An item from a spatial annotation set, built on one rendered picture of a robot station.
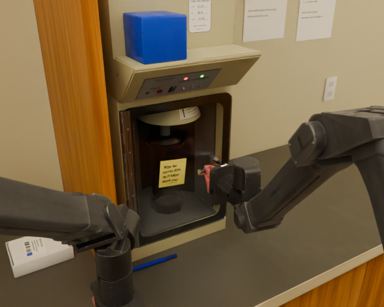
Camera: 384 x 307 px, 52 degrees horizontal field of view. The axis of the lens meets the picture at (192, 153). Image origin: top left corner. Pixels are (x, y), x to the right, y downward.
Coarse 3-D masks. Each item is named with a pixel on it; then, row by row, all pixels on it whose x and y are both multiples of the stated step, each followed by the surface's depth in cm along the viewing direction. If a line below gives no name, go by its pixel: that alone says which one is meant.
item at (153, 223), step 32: (224, 96) 103; (160, 128) 97; (192, 128) 101; (224, 128) 107; (160, 160) 100; (192, 160) 105; (224, 160) 111; (160, 192) 104; (192, 192) 110; (160, 224) 108; (192, 224) 114
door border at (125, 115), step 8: (128, 112) 91; (128, 120) 92; (128, 128) 92; (128, 136) 93; (128, 144) 94; (128, 152) 95; (128, 160) 96; (128, 168) 96; (128, 176) 97; (128, 184) 98; (128, 200) 100; (136, 208) 102
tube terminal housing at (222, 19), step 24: (120, 0) 82; (144, 0) 84; (168, 0) 87; (216, 0) 93; (120, 24) 84; (216, 24) 95; (120, 48) 86; (192, 48) 94; (168, 96) 96; (192, 96) 100; (120, 144) 94; (120, 168) 98; (120, 192) 103; (168, 240) 114; (192, 240) 119
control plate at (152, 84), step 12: (192, 72) 86; (204, 72) 88; (216, 72) 91; (144, 84) 83; (156, 84) 85; (168, 84) 87; (180, 84) 89; (192, 84) 92; (204, 84) 94; (144, 96) 88
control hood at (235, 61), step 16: (208, 48) 94; (224, 48) 94; (240, 48) 94; (128, 64) 79; (160, 64) 79; (176, 64) 81; (192, 64) 83; (208, 64) 85; (224, 64) 88; (240, 64) 91; (128, 80) 80; (224, 80) 97; (128, 96) 86; (160, 96) 92
